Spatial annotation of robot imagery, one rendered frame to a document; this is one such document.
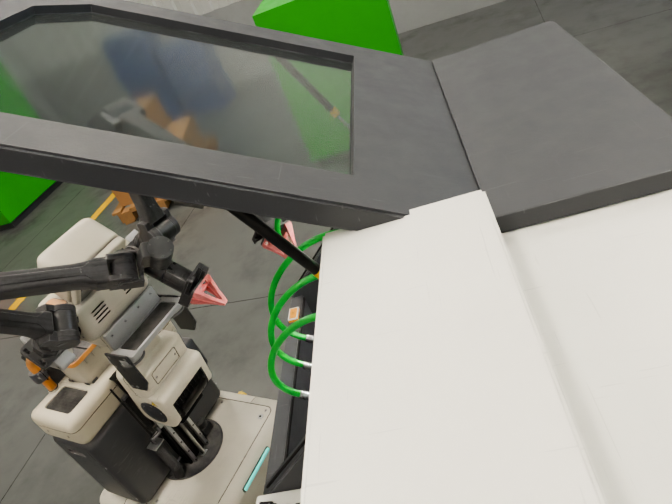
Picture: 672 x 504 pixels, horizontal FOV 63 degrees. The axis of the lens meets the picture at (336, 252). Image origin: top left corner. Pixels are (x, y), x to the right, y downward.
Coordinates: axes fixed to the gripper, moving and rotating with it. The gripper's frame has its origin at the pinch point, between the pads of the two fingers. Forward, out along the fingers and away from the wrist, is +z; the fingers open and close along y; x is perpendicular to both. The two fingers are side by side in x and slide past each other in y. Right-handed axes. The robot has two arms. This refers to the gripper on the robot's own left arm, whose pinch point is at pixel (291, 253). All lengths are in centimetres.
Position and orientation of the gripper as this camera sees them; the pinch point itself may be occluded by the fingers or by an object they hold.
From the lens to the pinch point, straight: 136.5
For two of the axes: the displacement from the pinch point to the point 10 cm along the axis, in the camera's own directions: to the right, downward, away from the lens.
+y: 7.2, -4.2, 5.5
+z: 6.1, 7.6, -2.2
